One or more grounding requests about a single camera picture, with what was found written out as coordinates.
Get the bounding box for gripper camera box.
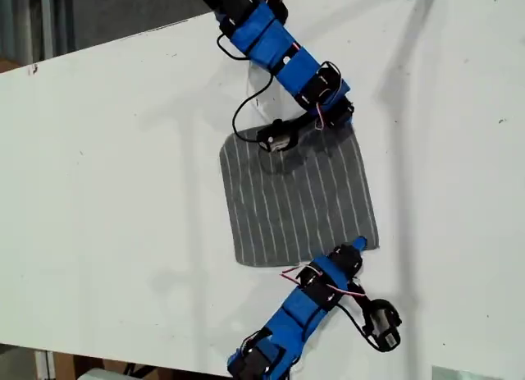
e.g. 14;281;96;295
363;299;404;353
255;118;301;153

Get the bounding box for grey white-striped square towel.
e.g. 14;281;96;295
219;122;381;268

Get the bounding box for white plastic object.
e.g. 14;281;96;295
77;367;129;380

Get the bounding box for camera black stalk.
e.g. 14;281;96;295
351;290;381;312
285;108;319;130

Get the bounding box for camera black cable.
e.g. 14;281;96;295
215;32;275;144
337;300;381;351

